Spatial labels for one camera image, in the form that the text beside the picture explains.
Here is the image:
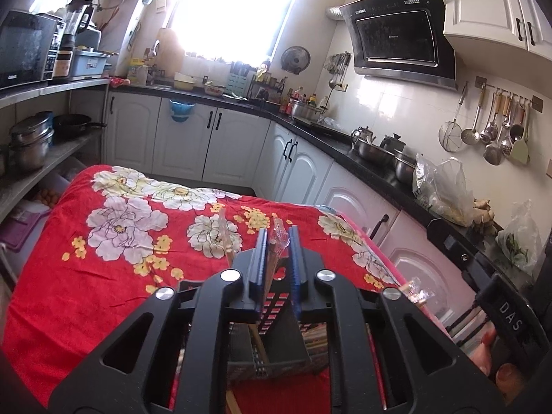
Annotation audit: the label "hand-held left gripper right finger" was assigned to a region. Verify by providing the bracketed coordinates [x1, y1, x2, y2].
[289, 225, 506, 414]

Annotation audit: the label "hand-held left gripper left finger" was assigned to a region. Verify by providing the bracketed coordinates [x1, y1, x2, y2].
[47, 228, 269, 414]

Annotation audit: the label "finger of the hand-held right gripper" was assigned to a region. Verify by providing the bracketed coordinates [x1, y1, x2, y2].
[446, 305, 493, 348]

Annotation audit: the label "chopstick pair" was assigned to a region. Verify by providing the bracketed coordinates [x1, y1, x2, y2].
[404, 279, 433, 310]
[267, 217, 290, 296]

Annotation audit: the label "dark grey plastic utensil basket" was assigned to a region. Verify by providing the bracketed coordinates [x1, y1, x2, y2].
[178, 266, 330, 381]

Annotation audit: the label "pile of chopsticks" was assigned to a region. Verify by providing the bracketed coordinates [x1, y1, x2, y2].
[217, 209, 329, 414]

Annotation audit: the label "person's right hand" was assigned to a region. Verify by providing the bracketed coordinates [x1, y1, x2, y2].
[471, 327, 521, 387]

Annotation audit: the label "clear bag of greens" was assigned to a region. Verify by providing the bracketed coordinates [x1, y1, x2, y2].
[495, 200, 543, 275]

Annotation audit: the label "ginger root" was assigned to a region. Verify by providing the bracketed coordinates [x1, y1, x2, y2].
[472, 198, 497, 236]

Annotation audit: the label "white lower kitchen cabinets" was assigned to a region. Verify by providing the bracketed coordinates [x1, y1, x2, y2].
[103, 90, 476, 329]

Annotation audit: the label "black kitchen countertop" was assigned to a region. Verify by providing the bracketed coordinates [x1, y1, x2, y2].
[107, 81, 552, 295]

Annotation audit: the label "white plastic bag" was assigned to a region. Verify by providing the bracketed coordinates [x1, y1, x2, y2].
[413, 154, 474, 227]

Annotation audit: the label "steel kettle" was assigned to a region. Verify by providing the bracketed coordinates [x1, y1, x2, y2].
[349, 125, 377, 148]

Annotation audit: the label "steel cooking pot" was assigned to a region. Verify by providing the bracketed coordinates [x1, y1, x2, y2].
[289, 99, 324, 120]

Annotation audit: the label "pale green spatula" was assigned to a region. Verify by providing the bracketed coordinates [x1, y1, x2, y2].
[510, 102, 532, 166]

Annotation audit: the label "blue plastic bag holder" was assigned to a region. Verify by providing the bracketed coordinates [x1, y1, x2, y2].
[168, 99, 195, 122]

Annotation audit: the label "steel slotted ladle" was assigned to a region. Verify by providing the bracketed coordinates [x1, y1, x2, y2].
[460, 94, 484, 146]

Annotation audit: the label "light green knife block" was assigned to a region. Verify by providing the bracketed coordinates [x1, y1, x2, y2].
[227, 62, 251, 100]

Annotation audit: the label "red floral blanket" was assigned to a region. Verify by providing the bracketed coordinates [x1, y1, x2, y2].
[2, 164, 407, 414]

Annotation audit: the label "wooden cutting board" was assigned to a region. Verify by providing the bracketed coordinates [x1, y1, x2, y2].
[157, 28, 186, 79]

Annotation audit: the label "black frying pan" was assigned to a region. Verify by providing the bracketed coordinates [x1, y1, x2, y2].
[52, 114, 107, 139]

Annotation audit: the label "purple plastic box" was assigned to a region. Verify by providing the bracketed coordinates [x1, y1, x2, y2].
[0, 210, 51, 254]

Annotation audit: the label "black glass range hood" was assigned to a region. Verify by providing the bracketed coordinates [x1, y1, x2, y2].
[338, 0, 458, 91]

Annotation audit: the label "bright kitchen window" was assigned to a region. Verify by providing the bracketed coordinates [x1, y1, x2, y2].
[170, 0, 303, 63]

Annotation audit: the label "stacked steel pots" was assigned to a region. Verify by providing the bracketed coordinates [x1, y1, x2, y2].
[8, 111, 55, 172]

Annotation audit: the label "grey box appliance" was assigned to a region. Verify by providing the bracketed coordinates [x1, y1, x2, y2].
[71, 48, 112, 79]

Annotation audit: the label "metal storage shelf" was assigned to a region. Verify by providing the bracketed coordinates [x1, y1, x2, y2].
[0, 77, 111, 221]

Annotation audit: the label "blender with dark base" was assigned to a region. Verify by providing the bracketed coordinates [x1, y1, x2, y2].
[55, 0, 94, 79]

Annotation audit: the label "black microwave oven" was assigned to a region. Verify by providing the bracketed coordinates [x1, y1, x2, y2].
[0, 9, 61, 91]

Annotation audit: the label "wire mesh skimmer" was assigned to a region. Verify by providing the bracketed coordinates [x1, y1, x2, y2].
[438, 81, 469, 153]

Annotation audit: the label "round wall fan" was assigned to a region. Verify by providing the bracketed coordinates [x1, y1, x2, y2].
[280, 45, 312, 75]

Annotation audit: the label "metal utensil hanging rail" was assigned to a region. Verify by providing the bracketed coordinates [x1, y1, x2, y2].
[474, 76, 545, 113]

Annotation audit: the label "white upper wall cabinet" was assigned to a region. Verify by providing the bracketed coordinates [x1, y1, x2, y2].
[443, 0, 552, 64]

